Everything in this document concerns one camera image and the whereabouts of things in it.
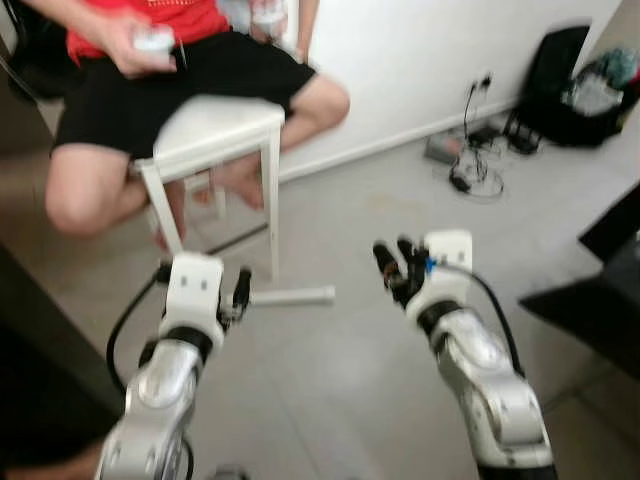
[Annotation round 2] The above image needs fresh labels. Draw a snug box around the white wooden stool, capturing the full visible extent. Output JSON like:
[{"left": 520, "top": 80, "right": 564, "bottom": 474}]
[{"left": 133, "top": 95, "right": 288, "bottom": 283}]

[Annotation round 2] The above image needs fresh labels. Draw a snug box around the white plastic table leg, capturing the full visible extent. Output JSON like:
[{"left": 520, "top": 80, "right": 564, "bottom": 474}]
[{"left": 250, "top": 287, "right": 336, "bottom": 307}]

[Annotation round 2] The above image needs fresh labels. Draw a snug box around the person in red shirt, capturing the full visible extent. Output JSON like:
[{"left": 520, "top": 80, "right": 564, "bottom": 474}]
[{"left": 0, "top": 0, "right": 351, "bottom": 251}]

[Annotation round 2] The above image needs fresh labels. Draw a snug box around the grey metal table frame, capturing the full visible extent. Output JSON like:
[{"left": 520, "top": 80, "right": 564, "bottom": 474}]
[{"left": 540, "top": 368, "right": 613, "bottom": 413}]

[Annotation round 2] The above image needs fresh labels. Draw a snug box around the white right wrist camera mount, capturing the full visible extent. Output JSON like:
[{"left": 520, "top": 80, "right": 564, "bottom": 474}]
[{"left": 405, "top": 230, "right": 474, "bottom": 326}]

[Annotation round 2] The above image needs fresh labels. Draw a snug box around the black power brick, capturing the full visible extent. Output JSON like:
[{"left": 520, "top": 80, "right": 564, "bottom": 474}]
[{"left": 470, "top": 124, "right": 503, "bottom": 147}]

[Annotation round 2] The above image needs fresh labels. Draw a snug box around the white handheld controller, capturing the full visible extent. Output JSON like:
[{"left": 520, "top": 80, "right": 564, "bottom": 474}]
[
  {"left": 130, "top": 25, "right": 179, "bottom": 57},
  {"left": 245, "top": 0, "right": 291, "bottom": 31}
]

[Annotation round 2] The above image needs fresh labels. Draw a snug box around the black open suitcase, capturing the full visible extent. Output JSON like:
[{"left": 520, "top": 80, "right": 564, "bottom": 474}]
[{"left": 520, "top": 25, "right": 640, "bottom": 149}]

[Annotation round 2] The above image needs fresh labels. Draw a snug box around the grey box with red label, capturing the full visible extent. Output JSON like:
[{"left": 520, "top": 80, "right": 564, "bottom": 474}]
[{"left": 425, "top": 135, "right": 464, "bottom": 167}]

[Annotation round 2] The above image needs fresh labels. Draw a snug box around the teal cloth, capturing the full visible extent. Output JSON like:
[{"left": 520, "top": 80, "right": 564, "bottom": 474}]
[{"left": 600, "top": 48, "right": 639, "bottom": 87}]

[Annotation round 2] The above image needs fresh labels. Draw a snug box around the dark wooden furniture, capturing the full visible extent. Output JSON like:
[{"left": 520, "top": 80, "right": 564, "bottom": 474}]
[{"left": 0, "top": 245, "right": 126, "bottom": 476}]

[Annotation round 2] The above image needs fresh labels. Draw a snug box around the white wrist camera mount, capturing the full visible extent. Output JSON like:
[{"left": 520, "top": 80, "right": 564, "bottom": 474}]
[
  {"left": 160, "top": 252, "right": 226, "bottom": 346},
  {"left": 405, "top": 230, "right": 474, "bottom": 326}
]

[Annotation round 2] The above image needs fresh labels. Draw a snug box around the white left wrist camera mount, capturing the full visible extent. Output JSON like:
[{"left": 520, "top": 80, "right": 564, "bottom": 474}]
[{"left": 160, "top": 252, "right": 226, "bottom": 346}]

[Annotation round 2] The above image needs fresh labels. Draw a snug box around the clear plastic bag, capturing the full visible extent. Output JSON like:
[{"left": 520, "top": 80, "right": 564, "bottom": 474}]
[{"left": 565, "top": 75, "right": 621, "bottom": 117}]

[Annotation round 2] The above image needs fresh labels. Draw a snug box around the black router with antennas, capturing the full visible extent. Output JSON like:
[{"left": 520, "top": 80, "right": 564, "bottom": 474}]
[{"left": 503, "top": 110, "right": 543, "bottom": 157}]

